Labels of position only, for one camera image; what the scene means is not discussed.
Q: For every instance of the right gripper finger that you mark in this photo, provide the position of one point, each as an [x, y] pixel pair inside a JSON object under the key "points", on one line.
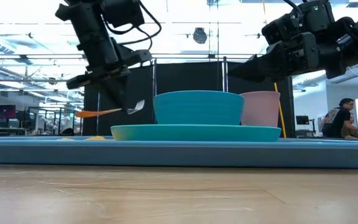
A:
{"points": [[266, 67]]}

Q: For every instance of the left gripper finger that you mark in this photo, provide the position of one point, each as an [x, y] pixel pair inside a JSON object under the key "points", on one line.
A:
{"points": [[122, 90], [112, 90]]}

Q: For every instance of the pink plastic cup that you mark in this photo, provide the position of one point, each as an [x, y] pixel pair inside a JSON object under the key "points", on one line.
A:
{"points": [[263, 109]]}

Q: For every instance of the yellow cloth napkin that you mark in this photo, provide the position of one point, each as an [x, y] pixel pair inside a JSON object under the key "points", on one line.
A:
{"points": [[95, 138]]}

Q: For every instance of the blue plastic bowl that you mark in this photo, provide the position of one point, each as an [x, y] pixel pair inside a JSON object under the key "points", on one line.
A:
{"points": [[197, 109]]}

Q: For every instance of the blue plastic tray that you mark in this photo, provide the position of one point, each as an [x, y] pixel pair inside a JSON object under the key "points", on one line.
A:
{"points": [[179, 155]]}

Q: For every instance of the teal round plate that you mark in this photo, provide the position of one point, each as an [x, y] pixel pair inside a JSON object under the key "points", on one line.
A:
{"points": [[197, 133]]}

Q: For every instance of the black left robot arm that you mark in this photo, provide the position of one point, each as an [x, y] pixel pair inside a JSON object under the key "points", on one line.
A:
{"points": [[92, 34]]}

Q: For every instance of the black partition curtain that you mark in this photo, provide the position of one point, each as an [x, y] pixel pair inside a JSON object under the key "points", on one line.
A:
{"points": [[182, 77]]}

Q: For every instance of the small computer monitor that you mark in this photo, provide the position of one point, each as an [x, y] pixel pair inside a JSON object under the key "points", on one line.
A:
{"points": [[302, 120]]}

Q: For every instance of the round dark hanging fixture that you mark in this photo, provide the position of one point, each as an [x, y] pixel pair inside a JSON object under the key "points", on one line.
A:
{"points": [[199, 35]]}

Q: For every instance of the person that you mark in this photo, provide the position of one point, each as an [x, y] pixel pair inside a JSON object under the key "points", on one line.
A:
{"points": [[340, 121]]}

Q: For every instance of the dark computer monitor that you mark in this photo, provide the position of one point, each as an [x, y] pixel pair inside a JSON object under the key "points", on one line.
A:
{"points": [[5, 112]]}

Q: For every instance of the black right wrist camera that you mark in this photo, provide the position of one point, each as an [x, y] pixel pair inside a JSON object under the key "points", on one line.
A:
{"points": [[280, 29]]}

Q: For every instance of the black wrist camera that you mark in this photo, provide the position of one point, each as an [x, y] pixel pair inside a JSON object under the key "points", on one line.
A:
{"points": [[280, 29], [123, 12]]}

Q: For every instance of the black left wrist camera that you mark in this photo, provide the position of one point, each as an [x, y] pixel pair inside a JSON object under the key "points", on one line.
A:
{"points": [[123, 12]]}

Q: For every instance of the long grey horizontal rail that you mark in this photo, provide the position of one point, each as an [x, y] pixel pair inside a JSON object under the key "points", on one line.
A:
{"points": [[42, 56]]}

